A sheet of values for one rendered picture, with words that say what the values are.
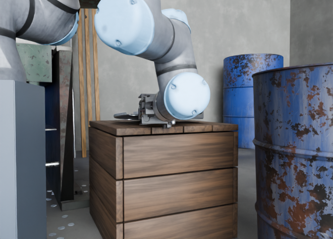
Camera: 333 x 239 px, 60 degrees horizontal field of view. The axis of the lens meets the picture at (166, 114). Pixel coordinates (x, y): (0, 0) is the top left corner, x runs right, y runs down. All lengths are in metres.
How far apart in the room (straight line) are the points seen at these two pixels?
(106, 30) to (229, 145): 0.59
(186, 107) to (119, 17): 0.18
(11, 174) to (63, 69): 0.71
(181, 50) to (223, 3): 3.09
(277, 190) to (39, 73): 0.96
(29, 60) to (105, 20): 0.87
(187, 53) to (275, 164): 0.29
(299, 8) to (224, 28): 1.16
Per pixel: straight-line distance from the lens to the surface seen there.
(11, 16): 0.65
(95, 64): 2.46
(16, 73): 0.61
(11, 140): 0.54
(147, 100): 0.61
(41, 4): 0.70
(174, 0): 3.21
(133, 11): 0.38
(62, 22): 0.72
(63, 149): 1.20
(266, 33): 3.95
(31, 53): 1.26
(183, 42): 0.50
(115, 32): 0.38
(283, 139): 0.61
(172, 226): 0.85
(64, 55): 1.21
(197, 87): 0.48
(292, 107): 0.59
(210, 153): 0.85
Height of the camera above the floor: 0.41
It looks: 2 degrees down
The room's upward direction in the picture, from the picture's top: straight up
